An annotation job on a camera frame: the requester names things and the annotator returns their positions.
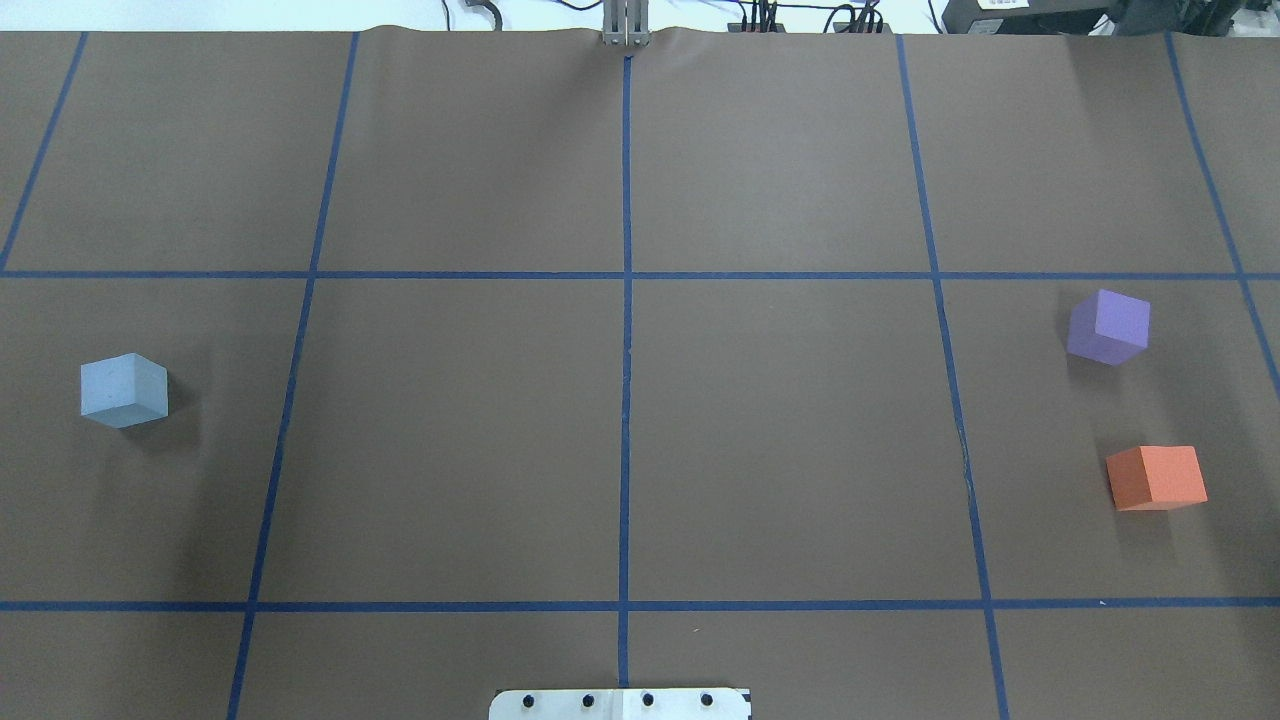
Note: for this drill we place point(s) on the light blue foam block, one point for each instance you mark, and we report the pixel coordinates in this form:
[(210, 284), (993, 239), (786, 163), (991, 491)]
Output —
[(123, 391)]

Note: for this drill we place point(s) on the purple foam block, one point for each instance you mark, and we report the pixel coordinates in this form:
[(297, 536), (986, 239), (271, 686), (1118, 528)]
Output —
[(1109, 328)]

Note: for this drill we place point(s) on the orange foam block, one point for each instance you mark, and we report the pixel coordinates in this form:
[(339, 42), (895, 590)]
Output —
[(1155, 478)]

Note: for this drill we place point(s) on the aluminium frame post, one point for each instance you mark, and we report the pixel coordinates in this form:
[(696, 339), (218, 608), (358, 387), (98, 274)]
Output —
[(625, 23)]

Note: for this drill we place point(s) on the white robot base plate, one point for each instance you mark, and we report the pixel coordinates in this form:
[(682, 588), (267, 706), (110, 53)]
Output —
[(623, 703)]

